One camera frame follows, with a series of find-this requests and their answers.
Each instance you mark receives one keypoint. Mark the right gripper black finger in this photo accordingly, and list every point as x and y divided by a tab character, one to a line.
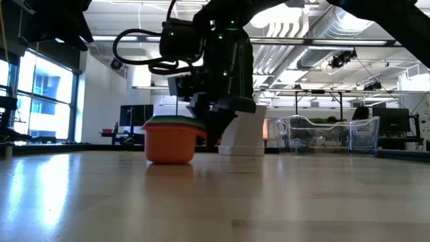
215	127

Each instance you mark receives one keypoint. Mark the orange measuring cup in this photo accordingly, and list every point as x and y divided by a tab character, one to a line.
168	148

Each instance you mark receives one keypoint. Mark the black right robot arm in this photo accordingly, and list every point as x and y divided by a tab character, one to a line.
386	20

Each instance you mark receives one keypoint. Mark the clear plastic basket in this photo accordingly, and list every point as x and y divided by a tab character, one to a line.
364	134

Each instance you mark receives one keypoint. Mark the green cactus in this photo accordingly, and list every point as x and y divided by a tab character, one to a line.
248	70

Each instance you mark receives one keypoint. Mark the white hexagonal plant pot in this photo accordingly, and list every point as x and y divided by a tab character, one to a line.
248	134

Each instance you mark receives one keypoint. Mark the black computer monitor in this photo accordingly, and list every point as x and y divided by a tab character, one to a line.
391	119
136	115

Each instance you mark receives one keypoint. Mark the black background desk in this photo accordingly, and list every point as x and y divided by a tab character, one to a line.
127	138

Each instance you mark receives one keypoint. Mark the black round ceiling speaker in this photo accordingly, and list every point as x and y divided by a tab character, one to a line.
116	64

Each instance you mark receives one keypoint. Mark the red tray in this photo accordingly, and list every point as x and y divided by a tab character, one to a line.
107	130

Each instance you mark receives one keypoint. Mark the long ceiling light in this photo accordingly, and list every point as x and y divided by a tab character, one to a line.
111	38
349	42

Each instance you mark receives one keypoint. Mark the person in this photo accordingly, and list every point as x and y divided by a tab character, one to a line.
361	113

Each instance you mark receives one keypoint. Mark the large glass window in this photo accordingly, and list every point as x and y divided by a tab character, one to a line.
50	101

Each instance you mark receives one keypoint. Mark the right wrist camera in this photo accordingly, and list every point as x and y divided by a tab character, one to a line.
183	86

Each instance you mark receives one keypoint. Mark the black metal workstation frame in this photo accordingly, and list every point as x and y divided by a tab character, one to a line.
317	91

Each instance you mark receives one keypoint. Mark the black ceiling camera rig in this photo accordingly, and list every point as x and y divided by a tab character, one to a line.
341	60
373	86

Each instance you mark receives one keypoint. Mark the silver ventilation duct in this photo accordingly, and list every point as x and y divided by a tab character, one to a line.
332	33

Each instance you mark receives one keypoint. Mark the black aluminium table frame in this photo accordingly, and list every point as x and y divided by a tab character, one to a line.
84	148

